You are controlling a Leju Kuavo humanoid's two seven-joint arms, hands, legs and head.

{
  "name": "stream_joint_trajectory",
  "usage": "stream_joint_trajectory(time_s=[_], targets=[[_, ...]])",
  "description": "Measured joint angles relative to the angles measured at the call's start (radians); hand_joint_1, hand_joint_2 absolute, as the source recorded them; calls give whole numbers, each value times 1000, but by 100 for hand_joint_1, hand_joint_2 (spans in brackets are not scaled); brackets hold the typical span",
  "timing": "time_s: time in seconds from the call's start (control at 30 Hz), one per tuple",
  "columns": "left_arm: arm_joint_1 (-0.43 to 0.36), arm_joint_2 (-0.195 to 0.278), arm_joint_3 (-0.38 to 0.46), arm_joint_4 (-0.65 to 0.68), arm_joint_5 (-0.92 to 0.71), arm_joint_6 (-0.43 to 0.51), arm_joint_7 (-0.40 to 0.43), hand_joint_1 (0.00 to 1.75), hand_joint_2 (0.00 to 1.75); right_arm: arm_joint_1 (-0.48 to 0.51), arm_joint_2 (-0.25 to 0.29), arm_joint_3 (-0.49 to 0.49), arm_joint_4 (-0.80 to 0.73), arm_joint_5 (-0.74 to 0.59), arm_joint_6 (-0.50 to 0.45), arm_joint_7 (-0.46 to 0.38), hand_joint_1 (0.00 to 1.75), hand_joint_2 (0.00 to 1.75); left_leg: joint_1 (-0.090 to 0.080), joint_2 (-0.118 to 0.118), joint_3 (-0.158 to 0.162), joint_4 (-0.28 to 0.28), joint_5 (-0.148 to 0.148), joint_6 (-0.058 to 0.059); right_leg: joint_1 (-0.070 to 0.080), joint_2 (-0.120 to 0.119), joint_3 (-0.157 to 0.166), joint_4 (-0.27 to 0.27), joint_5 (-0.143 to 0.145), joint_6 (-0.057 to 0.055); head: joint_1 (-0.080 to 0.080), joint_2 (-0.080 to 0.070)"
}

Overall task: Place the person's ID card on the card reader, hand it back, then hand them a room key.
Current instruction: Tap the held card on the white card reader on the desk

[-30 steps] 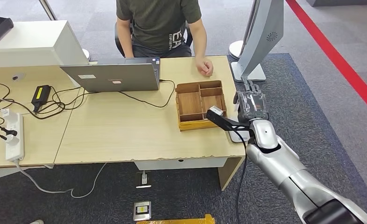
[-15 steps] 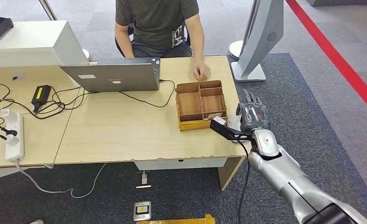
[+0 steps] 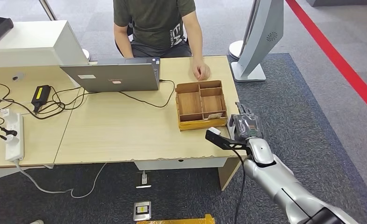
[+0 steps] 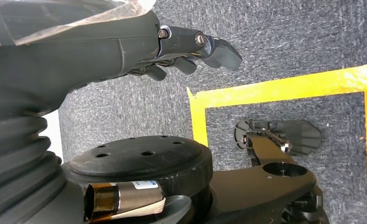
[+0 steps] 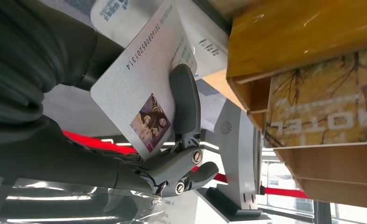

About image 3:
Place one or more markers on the pale room key card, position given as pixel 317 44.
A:
pixel 215 116

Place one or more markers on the white plug adapter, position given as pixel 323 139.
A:
pixel 12 139

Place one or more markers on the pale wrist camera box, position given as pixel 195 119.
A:
pixel 214 130

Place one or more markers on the white power strip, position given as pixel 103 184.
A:
pixel 15 148

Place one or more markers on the person's left forearm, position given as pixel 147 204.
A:
pixel 195 40

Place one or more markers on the white desk frame panel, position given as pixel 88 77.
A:
pixel 4 172

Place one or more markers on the small white floor object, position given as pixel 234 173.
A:
pixel 36 222

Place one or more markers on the dark grey carpet mat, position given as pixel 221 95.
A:
pixel 295 123

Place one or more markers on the white desk cabinet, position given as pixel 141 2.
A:
pixel 30 41

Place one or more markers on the grey kiosk stand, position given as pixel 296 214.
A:
pixel 258 41

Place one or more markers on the person's left hand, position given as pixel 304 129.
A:
pixel 201 69

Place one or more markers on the grey metal pole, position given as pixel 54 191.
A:
pixel 47 10

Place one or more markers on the grey laptop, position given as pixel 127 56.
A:
pixel 114 77

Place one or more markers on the person's right forearm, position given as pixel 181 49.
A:
pixel 124 43

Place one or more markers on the black plug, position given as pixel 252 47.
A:
pixel 11 132

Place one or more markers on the wooden compartment organizer box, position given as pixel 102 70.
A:
pixel 189 103

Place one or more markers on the white under-desk drawer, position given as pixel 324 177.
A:
pixel 179 164

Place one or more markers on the white round stanchion base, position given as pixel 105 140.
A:
pixel 235 49

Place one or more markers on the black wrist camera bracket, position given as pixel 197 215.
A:
pixel 225 142

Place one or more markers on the silver floor socket box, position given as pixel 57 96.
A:
pixel 142 211

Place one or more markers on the person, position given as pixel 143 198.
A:
pixel 155 21

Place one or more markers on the black power adapter yellow label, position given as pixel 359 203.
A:
pixel 41 94

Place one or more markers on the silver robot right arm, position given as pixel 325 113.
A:
pixel 279 181

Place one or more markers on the yellow taped wooden plank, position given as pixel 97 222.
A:
pixel 183 221

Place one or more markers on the floor outlet with white plug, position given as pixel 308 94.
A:
pixel 143 179

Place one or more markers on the small white round base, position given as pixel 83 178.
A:
pixel 86 54

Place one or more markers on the wooden desk side panel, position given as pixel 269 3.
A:
pixel 226 174

